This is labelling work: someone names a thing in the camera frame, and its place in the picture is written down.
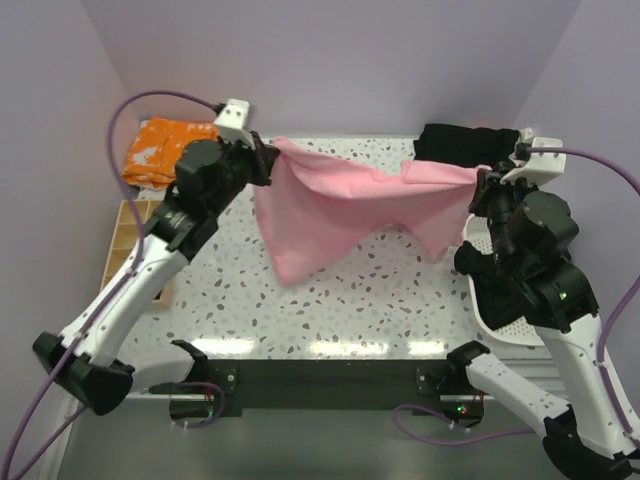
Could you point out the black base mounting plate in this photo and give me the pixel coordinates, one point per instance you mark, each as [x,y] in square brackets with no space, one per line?
[231,387]

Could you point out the pink t-shirt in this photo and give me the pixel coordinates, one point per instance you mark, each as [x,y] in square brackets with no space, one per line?
[319,207]

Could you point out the wooden compartment tray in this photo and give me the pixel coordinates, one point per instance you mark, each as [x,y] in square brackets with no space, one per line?
[123,241]

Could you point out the white plastic laundry basket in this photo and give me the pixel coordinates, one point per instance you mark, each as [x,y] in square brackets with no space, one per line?
[518,332]

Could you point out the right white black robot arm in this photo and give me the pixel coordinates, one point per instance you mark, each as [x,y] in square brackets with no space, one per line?
[588,434]

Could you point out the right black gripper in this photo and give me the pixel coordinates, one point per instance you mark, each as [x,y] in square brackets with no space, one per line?
[489,183]

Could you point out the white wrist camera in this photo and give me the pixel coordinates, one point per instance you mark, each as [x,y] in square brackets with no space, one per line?
[535,165]
[231,123]

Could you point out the black t-shirt in basket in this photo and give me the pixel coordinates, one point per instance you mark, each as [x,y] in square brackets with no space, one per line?
[497,302]

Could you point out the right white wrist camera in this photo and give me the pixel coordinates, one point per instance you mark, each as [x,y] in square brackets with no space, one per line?
[535,165]

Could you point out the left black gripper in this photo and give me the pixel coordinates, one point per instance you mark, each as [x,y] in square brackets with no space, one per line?
[263,156]

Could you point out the black folded t-shirt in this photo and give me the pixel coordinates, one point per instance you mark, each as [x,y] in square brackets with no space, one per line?
[463,146]

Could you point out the orange white folded t-shirt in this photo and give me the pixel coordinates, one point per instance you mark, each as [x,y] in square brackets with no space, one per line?
[159,144]

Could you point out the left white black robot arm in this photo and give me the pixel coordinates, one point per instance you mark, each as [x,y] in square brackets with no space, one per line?
[82,359]

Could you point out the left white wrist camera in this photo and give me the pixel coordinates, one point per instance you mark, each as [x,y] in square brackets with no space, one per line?
[231,123]

